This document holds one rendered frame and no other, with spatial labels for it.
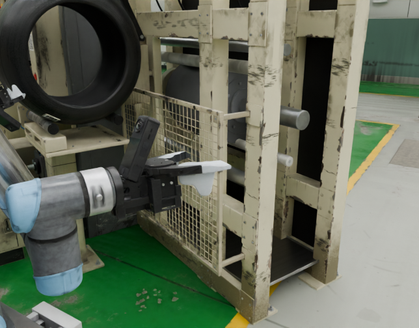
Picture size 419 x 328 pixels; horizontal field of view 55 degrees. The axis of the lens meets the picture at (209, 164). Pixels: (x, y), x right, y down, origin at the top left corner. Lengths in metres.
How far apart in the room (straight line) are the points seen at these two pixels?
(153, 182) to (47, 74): 1.47
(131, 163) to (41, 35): 1.46
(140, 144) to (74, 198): 0.14
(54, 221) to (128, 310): 1.48
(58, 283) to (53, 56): 1.52
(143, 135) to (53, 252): 0.23
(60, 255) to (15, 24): 1.15
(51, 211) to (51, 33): 1.52
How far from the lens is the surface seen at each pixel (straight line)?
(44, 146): 1.75
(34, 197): 0.64
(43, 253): 0.68
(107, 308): 2.13
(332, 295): 2.24
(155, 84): 2.24
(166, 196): 0.71
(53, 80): 2.10
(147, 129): 0.68
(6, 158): 0.74
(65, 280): 0.70
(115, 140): 1.86
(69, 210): 0.65
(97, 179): 0.66
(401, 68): 10.37
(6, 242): 2.57
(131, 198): 0.70
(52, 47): 2.09
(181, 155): 0.81
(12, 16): 1.70
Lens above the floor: 1.30
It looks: 19 degrees down
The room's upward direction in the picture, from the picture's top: straight up
